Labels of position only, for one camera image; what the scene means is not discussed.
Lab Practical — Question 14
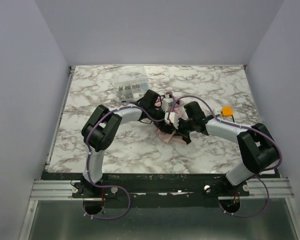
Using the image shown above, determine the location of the pink folding umbrella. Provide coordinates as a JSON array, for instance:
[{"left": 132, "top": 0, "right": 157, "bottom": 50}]
[{"left": 155, "top": 92, "right": 186, "bottom": 145}]

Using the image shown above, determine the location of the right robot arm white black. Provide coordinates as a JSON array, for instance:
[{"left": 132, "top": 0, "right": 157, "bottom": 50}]
[{"left": 159, "top": 98, "right": 280, "bottom": 186}]

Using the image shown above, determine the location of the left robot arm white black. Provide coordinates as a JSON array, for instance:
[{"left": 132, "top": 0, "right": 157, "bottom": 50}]
[{"left": 81, "top": 90, "right": 165, "bottom": 184}]

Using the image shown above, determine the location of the clear plastic organizer box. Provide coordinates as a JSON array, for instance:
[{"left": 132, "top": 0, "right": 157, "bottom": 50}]
[{"left": 112, "top": 65, "right": 149, "bottom": 104}]

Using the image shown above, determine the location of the yellow tape measure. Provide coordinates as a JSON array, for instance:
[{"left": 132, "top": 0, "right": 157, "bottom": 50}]
[{"left": 221, "top": 106, "right": 235, "bottom": 123}]

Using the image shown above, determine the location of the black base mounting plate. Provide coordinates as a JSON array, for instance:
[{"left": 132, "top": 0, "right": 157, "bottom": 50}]
[{"left": 41, "top": 171, "right": 250, "bottom": 209}]

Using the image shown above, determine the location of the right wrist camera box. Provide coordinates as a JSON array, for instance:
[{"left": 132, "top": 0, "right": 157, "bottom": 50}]
[{"left": 164, "top": 112, "right": 179, "bottom": 129}]

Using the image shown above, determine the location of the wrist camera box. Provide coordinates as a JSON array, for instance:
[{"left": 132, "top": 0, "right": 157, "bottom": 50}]
[
  {"left": 164, "top": 112, "right": 179, "bottom": 129},
  {"left": 160, "top": 93, "right": 175, "bottom": 112}
]

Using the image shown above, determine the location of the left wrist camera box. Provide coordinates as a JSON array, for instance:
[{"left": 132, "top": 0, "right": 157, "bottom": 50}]
[{"left": 160, "top": 93, "right": 175, "bottom": 112}]

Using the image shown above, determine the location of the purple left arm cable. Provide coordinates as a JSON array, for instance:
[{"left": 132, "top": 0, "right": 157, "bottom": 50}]
[{"left": 82, "top": 102, "right": 171, "bottom": 221}]

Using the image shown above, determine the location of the aluminium frame rail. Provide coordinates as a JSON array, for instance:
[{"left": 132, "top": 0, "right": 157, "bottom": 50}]
[{"left": 18, "top": 180, "right": 72, "bottom": 240}]

